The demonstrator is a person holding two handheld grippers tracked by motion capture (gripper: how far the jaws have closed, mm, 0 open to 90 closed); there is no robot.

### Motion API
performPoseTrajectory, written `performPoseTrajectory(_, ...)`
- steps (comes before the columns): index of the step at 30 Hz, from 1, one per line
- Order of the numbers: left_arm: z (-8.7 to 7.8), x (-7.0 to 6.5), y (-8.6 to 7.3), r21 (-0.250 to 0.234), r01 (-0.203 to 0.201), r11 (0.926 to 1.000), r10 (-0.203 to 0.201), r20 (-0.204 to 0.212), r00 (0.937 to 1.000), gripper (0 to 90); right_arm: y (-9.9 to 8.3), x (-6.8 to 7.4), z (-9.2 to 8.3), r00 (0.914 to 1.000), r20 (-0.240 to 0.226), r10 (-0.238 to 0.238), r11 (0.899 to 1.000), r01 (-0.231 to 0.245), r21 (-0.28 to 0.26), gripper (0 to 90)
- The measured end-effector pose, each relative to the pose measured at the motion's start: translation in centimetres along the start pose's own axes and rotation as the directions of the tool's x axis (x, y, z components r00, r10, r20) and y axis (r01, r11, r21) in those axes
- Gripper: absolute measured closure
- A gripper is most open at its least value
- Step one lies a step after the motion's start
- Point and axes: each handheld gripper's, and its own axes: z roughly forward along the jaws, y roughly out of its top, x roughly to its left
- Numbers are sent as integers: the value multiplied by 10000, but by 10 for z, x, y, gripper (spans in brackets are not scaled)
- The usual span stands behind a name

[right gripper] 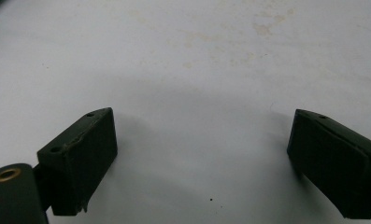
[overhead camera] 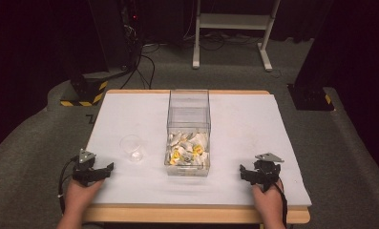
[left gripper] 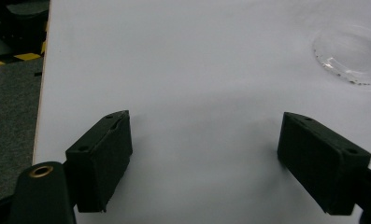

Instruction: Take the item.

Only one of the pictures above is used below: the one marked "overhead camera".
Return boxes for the pile of white yellow packets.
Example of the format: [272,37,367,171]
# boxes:
[166,128,210,167]

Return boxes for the black floor cables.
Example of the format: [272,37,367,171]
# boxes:
[119,41,161,91]

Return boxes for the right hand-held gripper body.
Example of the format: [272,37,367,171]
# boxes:
[252,153,285,193]

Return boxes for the wooden table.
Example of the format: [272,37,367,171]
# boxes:
[81,89,312,225]

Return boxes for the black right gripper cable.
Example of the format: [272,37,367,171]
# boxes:
[272,178,289,229]

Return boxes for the black yellow striped stand base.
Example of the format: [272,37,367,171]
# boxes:
[59,71,110,108]

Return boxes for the person's left hand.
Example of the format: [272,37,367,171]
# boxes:
[63,177,106,221]

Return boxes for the clear plastic box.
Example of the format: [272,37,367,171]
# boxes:
[163,89,212,177]

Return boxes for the clear plastic cup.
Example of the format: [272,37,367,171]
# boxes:
[119,134,146,163]

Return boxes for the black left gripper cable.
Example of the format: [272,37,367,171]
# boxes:
[57,155,80,215]

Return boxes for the white table mat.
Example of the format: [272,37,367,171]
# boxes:
[87,93,313,207]

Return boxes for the dark equipment tower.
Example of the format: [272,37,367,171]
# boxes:
[87,0,144,73]

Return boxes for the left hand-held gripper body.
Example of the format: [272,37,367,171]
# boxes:
[72,148,106,187]

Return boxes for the white metal stand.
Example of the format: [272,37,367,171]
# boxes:
[192,0,282,73]

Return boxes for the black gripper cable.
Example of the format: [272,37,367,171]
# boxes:
[57,155,80,215]
[272,178,289,229]

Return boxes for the person's right hand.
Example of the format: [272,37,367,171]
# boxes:
[251,179,285,223]

